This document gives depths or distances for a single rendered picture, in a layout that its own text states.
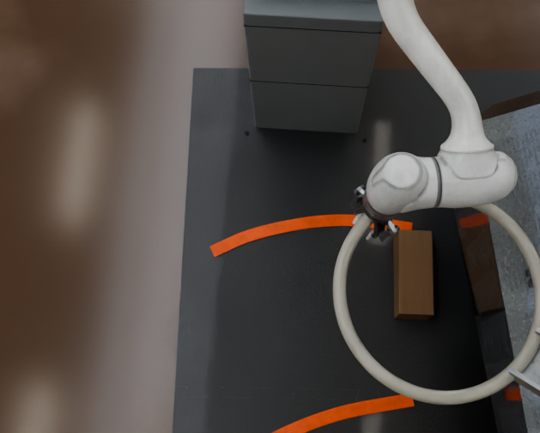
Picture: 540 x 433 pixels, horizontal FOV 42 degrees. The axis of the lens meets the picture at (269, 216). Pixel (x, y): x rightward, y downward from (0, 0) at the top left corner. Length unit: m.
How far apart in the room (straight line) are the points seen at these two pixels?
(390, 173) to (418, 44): 0.24
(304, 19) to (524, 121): 0.68
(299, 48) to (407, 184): 0.97
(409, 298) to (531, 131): 0.75
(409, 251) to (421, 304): 0.19
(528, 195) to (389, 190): 0.74
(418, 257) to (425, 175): 1.18
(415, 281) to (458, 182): 1.13
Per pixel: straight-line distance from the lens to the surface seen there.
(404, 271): 2.49
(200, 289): 2.58
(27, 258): 2.78
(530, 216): 2.00
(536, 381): 1.68
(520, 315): 1.97
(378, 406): 2.54
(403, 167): 1.33
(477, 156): 1.40
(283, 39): 2.17
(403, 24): 1.35
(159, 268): 2.64
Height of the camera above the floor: 2.53
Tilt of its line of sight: 73 degrees down
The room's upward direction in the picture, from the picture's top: 5 degrees counter-clockwise
